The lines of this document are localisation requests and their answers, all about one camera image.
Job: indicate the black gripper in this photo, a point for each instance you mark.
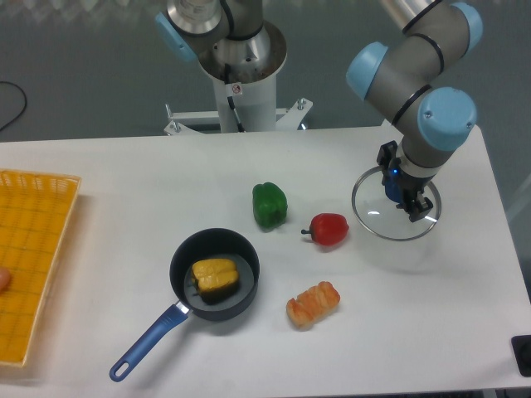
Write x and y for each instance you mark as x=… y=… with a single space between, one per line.
x=404 y=182

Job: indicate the glass pot lid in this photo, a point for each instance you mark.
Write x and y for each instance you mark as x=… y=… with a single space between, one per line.
x=382 y=217

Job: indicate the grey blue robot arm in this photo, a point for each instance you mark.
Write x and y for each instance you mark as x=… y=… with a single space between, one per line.
x=396 y=82

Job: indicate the fingertip at left edge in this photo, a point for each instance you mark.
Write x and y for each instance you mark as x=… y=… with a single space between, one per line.
x=5 y=278

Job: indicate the red bell pepper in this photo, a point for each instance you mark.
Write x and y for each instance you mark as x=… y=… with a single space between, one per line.
x=327 y=229

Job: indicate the green bell pepper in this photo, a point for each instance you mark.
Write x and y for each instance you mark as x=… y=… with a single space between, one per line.
x=269 y=205

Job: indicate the orange croissant bread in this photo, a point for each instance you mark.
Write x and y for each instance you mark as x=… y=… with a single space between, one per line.
x=312 y=305

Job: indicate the black device at table edge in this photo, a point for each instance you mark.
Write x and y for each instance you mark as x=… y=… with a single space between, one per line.
x=522 y=352

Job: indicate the yellow bell pepper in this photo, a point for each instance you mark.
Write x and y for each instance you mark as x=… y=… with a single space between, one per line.
x=215 y=279

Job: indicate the yellow woven basket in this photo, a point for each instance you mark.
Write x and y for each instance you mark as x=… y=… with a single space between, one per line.
x=36 y=208

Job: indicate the dark pot with blue handle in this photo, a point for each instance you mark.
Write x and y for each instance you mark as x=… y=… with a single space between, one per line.
x=206 y=244

